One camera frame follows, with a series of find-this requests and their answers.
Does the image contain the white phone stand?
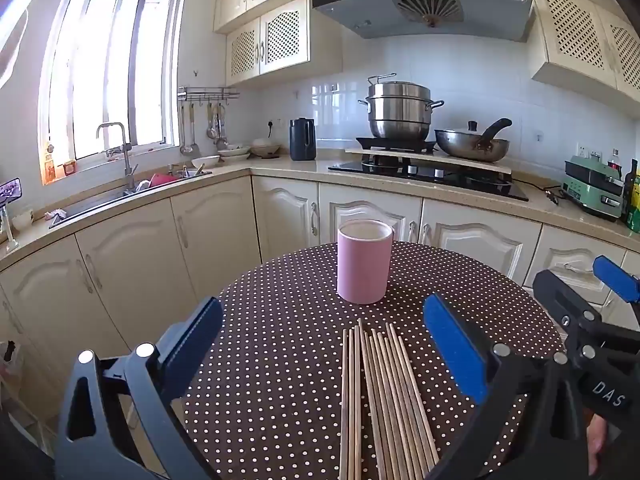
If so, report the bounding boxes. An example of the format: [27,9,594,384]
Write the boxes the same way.
[2,202,21,253]

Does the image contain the black power cable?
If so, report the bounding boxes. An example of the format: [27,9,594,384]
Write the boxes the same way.
[512,177,568,206]

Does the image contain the steel kitchen sink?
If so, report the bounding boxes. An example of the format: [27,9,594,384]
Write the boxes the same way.
[49,170,213,231]

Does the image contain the steel wok with black handle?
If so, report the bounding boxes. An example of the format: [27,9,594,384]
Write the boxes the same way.
[434,118,513,163]

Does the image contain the light wooden board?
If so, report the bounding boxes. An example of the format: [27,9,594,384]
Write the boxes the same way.
[345,146,513,176]

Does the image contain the grey range hood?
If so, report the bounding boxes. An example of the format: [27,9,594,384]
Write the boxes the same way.
[311,0,535,42]

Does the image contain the bunch of wooden chopsticks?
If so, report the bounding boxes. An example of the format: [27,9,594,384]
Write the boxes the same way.
[339,317,441,480]

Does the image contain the stainless steel steamer pot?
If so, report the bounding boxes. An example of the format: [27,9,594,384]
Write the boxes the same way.
[357,73,445,141]

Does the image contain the orange bottle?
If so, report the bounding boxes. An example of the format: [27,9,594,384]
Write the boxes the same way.
[42,142,57,183]

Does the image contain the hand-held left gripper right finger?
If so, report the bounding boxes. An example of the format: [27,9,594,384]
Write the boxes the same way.
[422,292,597,480]

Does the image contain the dark glass bottle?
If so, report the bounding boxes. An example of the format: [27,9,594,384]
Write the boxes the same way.
[622,159,640,221]

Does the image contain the polka dot round table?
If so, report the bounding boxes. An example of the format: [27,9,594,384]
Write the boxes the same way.
[180,241,568,480]

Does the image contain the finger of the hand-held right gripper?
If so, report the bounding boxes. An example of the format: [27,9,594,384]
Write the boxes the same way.
[593,255,640,306]
[532,269,603,356]

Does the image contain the person's right hand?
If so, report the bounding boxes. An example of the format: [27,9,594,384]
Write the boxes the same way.
[586,412,613,478]

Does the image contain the cream lattice door wall cabinet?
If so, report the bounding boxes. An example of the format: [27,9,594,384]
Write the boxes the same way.
[527,0,640,121]
[226,0,345,87]

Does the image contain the metal ladle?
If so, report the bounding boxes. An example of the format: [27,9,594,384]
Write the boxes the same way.
[180,104,195,157]

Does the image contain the black glass gas stove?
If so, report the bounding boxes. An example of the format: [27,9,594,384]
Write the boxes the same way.
[327,136,530,203]

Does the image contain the pink cup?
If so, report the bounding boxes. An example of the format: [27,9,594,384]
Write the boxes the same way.
[336,219,394,306]

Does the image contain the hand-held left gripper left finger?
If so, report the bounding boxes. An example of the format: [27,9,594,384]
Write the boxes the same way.
[54,296,225,480]

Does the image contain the metal wall rack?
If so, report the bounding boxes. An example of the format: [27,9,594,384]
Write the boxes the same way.
[177,86,241,106]

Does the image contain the yellow green bottle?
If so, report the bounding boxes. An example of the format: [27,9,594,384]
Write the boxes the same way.
[627,170,640,233]

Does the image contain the metal faucet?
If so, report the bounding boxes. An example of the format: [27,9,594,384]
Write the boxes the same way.
[96,121,138,191]

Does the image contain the cream base cabinets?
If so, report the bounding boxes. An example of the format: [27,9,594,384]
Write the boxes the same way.
[0,172,640,411]

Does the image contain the kitchen window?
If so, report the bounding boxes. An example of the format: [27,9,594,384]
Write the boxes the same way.
[39,0,188,186]

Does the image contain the green countertop appliance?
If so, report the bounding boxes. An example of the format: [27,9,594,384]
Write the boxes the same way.
[561,154,626,221]

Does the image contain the dark blue kettle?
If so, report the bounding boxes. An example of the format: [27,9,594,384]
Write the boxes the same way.
[289,117,318,162]

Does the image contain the beige kitchen countertop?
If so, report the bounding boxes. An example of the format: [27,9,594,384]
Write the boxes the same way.
[0,152,640,271]

